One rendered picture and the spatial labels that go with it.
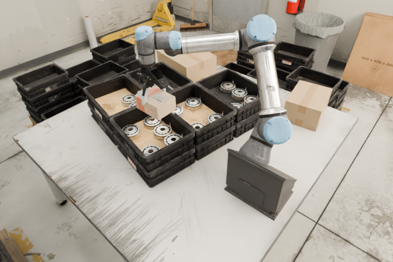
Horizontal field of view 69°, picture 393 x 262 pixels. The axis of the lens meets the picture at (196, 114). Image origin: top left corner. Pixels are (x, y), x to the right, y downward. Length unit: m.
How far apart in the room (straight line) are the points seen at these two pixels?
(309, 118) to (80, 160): 1.39
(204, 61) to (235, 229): 1.28
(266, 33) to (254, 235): 0.87
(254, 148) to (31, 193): 1.96
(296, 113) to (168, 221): 1.03
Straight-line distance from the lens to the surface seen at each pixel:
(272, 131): 1.19
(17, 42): 4.59
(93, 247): 2.26
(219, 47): 1.36
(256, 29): 1.22
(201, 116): 1.73
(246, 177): 1.35
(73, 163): 1.78
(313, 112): 1.87
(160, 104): 1.33
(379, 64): 3.99
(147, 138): 1.61
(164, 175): 1.53
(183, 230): 1.38
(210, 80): 1.95
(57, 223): 2.46
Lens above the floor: 1.89
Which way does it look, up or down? 37 degrees down
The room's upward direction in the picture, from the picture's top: 1 degrees counter-clockwise
